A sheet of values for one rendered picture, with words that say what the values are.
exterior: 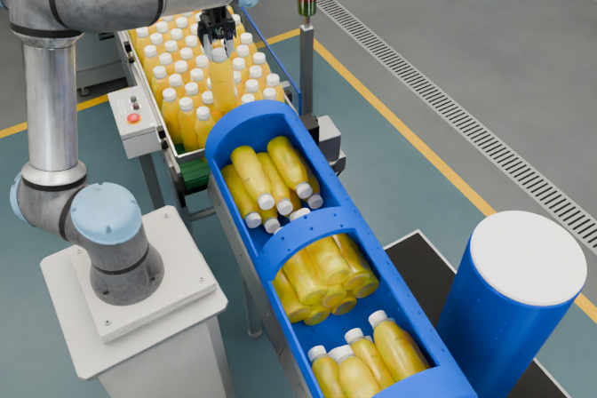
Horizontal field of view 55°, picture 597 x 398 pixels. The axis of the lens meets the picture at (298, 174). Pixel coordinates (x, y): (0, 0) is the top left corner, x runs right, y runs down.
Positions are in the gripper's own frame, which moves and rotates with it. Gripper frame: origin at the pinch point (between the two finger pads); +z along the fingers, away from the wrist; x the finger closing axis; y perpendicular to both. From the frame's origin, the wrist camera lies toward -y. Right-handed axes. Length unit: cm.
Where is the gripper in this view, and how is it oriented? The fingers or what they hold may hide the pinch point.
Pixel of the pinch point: (218, 53)
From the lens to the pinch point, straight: 161.5
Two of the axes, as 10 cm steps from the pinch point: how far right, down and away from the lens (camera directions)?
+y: 4.0, 6.8, -6.2
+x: 9.2, -3.0, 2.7
